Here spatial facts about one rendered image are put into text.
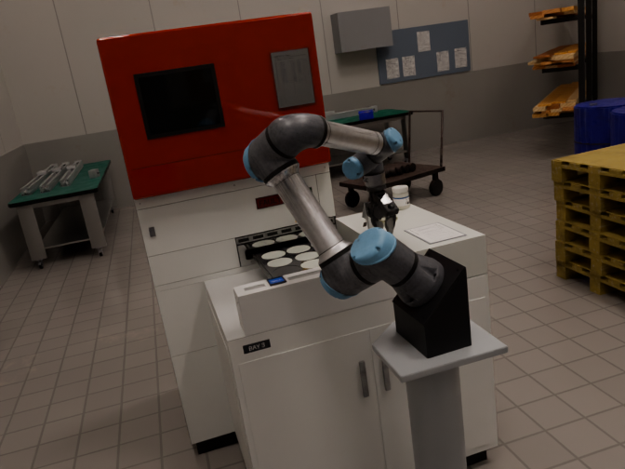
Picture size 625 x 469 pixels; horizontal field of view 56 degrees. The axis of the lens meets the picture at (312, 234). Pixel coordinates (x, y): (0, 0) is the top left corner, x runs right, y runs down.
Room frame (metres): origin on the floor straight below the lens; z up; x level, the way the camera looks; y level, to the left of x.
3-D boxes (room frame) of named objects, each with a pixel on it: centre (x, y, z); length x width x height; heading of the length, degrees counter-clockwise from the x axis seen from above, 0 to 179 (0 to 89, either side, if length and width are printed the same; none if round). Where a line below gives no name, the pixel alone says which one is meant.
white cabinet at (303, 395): (2.13, -0.06, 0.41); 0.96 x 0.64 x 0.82; 105
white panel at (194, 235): (2.38, 0.28, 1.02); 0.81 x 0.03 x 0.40; 105
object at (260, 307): (1.85, 0.01, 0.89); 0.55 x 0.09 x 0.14; 105
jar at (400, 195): (2.48, -0.41, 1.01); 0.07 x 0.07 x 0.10
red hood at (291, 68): (2.69, 0.36, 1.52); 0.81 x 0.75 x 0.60; 105
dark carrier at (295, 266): (2.22, 0.04, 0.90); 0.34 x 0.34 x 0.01; 15
